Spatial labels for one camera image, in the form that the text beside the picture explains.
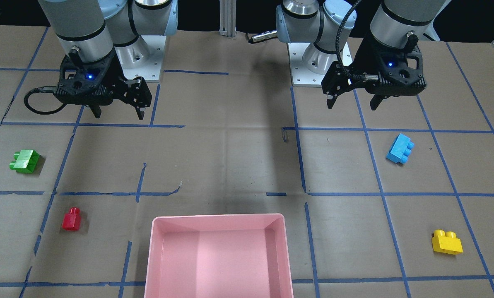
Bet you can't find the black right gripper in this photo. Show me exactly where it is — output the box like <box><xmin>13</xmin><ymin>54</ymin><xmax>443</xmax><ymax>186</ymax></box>
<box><xmin>54</xmin><ymin>47</ymin><xmax>152</xmax><ymax>120</ymax></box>

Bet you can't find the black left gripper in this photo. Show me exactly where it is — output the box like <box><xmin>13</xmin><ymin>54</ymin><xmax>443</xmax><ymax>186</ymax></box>
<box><xmin>321</xmin><ymin>32</ymin><xmax>427</xmax><ymax>111</ymax></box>

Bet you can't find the blue toy block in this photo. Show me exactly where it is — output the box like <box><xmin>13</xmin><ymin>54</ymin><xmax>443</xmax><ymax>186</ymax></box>
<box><xmin>386</xmin><ymin>134</ymin><xmax>415</xmax><ymax>164</ymax></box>

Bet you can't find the green toy block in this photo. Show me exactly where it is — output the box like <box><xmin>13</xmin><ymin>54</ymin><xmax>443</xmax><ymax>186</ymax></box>
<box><xmin>10</xmin><ymin>149</ymin><xmax>40</xmax><ymax>174</ymax></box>

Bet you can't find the red toy block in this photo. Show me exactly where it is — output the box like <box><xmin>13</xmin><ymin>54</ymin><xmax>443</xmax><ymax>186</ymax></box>
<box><xmin>61</xmin><ymin>207</ymin><xmax>82</xmax><ymax>231</ymax></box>

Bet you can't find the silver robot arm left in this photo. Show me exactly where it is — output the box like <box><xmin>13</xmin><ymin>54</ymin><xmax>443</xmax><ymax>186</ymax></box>
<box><xmin>276</xmin><ymin>0</ymin><xmax>444</xmax><ymax>110</ymax></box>

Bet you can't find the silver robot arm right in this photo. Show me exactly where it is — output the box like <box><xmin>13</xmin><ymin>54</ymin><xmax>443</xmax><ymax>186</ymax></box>
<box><xmin>24</xmin><ymin>0</ymin><xmax>178</xmax><ymax>120</ymax></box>

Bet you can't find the pink plastic box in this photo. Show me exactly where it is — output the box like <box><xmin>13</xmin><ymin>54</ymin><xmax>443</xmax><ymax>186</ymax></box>
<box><xmin>144</xmin><ymin>213</ymin><xmax>294</xmax><ymax>298</ymax></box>

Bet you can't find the small metal cylinder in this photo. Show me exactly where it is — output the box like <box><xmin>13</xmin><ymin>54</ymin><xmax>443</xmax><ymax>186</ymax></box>
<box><xmin>245</xmin><ymin>30</ymin><xmax>278</xmax><ymax>45</ymax></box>

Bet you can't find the yellow toy block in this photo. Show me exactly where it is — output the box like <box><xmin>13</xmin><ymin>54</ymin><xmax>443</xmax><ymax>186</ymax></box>
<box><xmin>431</xmin><ymin>229</ymin><xmax>464</xmax><ymax>255</ymax></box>

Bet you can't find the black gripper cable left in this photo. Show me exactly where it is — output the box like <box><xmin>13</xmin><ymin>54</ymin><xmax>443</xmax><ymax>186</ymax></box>
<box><xmin>336</xmin><ymin>0</ymin><xmax>363</xmax><ymax>81</ymax></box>

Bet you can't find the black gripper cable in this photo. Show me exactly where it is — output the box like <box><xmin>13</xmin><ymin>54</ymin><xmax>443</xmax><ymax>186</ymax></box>
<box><xmin>336</xmin><ymin>0</ymin><xmax>363</xmax><ymax>81</ymax></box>
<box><xmin>24</xmin><ymin>86</ymin><xmax>67</xmax><ymax>115</ymax></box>

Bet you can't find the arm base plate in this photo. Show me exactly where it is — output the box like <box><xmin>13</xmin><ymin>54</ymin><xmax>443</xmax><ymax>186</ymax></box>
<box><xmin>287</xmin><ymin>42</ymin><xmax>337</xmax><ymax>87</ymax></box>
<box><xmin>114</xmin><ymin>35</ymin><xmax>167</xmax><ymax>83</ymax></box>

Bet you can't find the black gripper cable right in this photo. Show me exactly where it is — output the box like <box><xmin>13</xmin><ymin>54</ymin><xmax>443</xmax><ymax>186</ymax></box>
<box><xmin>24</xmin><ymin>86</ymin><xmax>67</xmax><ymax>115</ymax></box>

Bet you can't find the aluminium frame post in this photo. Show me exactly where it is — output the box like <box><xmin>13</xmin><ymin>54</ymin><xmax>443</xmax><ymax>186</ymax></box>
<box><xmin>218</xmin><ymin>0</ymin><xmax>237</xmax><ymax>39</ymax></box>

